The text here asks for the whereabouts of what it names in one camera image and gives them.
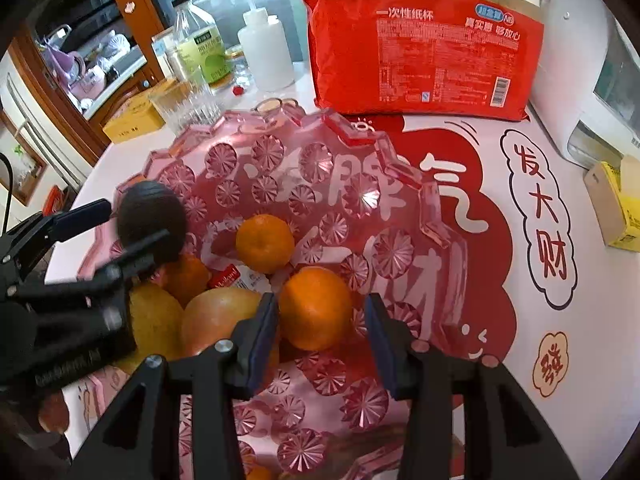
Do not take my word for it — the red paper cup package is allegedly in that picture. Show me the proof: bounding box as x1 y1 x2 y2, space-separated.
299 0 551 122

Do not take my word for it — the white countertop appliance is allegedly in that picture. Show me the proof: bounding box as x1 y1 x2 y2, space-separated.
527 0 640 171

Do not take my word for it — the white squeeze bottle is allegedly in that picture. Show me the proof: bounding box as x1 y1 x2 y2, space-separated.
192 0 296 107

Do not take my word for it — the printed cartoon tablecloth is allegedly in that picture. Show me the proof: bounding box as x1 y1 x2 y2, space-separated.
45 60 640 480

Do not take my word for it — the wooden picture frame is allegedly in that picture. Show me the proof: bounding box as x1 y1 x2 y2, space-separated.
0 107 48 206

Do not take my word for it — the clear bottle with green label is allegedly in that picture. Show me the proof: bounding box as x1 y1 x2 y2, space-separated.
171 0 233 93

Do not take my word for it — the pink glass fruit plate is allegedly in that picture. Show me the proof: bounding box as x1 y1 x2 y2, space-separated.
77 100 471 480

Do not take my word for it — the small glass jar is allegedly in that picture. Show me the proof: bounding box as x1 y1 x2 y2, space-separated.
225 45 256 86

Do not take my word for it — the pink plastic bag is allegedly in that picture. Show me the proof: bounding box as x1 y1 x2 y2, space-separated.
42 35 108 111

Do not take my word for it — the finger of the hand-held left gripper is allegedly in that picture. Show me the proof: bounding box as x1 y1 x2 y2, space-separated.
0 199 113 286
5 230 172 306

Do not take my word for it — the clear ribbed glass cup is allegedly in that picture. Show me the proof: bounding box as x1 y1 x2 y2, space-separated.
149 77 226 136

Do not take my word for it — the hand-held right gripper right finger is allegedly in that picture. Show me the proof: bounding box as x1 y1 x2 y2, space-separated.
364 294 581 480

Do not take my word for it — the red apple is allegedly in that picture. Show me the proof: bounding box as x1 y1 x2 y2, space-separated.
181 287 281 386

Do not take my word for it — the yellow tissue pack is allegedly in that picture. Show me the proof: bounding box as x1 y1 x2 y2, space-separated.
582 152 640 252

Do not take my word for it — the dark avocado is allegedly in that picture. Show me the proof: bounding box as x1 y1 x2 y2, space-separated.
116 182 188 266

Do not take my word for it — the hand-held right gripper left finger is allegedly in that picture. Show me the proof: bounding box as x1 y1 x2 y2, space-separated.
65 292 280 480

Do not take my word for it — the wooden kitchen counter cabinet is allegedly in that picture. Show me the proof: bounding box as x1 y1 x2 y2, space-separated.
10 25 171 166

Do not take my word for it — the yellow pear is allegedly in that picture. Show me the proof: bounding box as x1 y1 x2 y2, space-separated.
122 282 186 366

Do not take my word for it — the yellow tissue box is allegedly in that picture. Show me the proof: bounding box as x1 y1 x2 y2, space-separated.
102 85 168 145

